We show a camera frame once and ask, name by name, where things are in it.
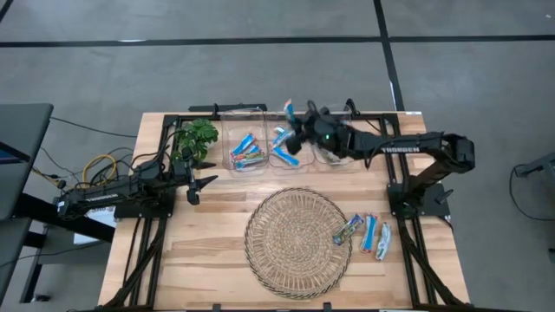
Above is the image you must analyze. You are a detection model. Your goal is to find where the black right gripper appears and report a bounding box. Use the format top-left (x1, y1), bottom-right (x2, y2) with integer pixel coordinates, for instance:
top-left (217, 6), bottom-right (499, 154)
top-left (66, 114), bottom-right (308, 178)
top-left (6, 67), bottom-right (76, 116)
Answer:
top-left (286, 101), bottom-right (348, 158)

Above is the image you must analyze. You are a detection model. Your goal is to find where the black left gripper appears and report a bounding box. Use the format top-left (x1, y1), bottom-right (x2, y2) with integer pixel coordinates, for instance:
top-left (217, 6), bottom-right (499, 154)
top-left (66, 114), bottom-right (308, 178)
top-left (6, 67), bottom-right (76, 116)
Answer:
top-left (171, 146), bottom-right (220, 206)

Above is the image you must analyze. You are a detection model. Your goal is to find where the brown orange granola bar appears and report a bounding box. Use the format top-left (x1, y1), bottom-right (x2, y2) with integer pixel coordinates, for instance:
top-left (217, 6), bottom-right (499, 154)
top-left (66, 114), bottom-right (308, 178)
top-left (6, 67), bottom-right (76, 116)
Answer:
top-left (319, 146), bottom-right (345, 168)

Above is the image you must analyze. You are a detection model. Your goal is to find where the blue red white granola bar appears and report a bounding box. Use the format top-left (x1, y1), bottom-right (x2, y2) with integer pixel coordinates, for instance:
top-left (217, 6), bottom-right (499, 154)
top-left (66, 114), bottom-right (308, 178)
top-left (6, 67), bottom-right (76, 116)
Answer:
top-left (230, 132), bottom-right (258, 158)

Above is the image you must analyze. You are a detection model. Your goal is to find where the green purple granola bar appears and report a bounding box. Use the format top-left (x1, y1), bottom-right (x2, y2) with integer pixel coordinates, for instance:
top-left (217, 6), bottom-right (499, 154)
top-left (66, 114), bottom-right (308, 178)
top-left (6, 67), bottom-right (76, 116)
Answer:
top-left (331, 212), bottom-right (366, 248)

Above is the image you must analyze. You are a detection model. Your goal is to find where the blue red-edged granola bar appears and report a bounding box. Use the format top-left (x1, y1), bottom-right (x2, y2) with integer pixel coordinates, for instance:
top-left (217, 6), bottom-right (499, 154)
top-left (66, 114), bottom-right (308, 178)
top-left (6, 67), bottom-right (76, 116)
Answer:
top-left (359, 213), bottom-right (379, 255)

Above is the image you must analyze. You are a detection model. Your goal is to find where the clear plastic bin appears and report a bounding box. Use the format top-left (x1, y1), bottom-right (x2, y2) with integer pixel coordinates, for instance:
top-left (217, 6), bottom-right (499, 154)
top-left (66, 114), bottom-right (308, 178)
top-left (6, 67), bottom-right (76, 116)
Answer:
top-left (307, 102), bottom-right (360, 170)
top-left (264, 106), bottom-right (315, 171)
top-left (219, 107), bottom-right (269, 178)

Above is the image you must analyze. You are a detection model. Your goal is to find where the green plant in white pot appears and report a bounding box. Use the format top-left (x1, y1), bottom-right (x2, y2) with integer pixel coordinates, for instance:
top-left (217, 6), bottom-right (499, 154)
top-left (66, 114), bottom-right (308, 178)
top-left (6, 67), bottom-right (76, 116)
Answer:
top-left (171, 117), bottom-right (220, 165)

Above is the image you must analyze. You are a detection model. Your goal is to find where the black flat bar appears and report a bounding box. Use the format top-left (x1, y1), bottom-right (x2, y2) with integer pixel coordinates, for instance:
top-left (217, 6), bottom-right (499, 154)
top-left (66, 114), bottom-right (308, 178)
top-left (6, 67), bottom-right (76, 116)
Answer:
top-left (187, 102), bottom-right (269, 114)

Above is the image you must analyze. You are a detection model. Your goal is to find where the white paper sheet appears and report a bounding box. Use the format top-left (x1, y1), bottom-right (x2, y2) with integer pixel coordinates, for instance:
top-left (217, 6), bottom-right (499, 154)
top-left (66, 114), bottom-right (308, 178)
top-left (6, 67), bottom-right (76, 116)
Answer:
top-left (72, 206), bottom-right (121, 246)

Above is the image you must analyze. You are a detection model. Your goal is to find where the round woven straw placemat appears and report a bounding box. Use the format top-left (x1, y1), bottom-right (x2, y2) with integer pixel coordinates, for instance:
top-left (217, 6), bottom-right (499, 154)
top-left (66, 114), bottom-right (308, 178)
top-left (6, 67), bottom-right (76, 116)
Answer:
top-left (244, 185), bottom-right (354, 301)

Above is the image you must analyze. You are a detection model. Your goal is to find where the grey desk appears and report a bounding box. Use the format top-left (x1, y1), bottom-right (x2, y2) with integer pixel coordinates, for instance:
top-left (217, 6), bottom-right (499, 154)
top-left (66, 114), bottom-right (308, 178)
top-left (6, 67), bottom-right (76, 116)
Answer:
top-left (0, 102), bottom-right (117, 304)

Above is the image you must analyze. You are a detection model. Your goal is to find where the blue screen device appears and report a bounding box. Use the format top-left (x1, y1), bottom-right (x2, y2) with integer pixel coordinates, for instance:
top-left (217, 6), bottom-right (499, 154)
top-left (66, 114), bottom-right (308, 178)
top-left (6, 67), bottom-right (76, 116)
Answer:
top-left (0, 141), bottom-right (22, 165)

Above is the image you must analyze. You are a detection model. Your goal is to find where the grey stand leg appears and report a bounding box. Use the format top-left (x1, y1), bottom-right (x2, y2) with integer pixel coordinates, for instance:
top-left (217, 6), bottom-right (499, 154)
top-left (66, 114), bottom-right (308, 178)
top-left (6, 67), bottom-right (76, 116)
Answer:
top-left (513, 150), bottom-right (555, 179)

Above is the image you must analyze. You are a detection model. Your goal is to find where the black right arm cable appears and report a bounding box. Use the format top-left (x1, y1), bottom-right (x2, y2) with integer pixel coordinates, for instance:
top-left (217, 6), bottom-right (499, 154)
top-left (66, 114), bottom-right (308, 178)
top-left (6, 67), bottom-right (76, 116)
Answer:
top-left (345, 98), bottom-right (407, 171)

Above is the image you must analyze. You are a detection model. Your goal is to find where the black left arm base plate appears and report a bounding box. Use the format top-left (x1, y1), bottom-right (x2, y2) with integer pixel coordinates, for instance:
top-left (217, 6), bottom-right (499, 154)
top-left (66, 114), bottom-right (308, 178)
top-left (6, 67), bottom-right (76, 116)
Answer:
top-left (113, 189), bottom-right (177, 220)

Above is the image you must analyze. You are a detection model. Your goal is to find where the black metal table frame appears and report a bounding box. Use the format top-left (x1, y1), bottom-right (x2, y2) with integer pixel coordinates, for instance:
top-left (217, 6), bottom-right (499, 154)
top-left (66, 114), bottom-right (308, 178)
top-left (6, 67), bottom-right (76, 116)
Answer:
top-left (98, 110), bottom-right (472, 312)

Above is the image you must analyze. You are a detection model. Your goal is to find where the yellow cable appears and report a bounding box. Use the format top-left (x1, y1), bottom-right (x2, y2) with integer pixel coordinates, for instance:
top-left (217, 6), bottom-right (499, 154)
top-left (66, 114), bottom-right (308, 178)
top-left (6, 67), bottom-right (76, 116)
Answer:
top-left (32, 153), bottom-right (119, 187)

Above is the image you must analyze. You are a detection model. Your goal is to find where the black floor cable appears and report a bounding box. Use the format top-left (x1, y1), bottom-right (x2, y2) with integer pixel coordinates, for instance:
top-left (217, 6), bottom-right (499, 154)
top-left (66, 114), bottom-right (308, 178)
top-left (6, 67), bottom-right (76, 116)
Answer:
top-left (508, 163), bottom-right (555, 222)
top-left (49, 115), bottom-right (139, 139)

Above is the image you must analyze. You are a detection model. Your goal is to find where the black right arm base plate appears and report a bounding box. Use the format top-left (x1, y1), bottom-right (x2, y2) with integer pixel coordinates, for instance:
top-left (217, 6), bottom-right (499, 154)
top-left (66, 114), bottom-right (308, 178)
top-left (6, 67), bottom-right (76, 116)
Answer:
top-left (387, 181), bottom-right (454, 218)

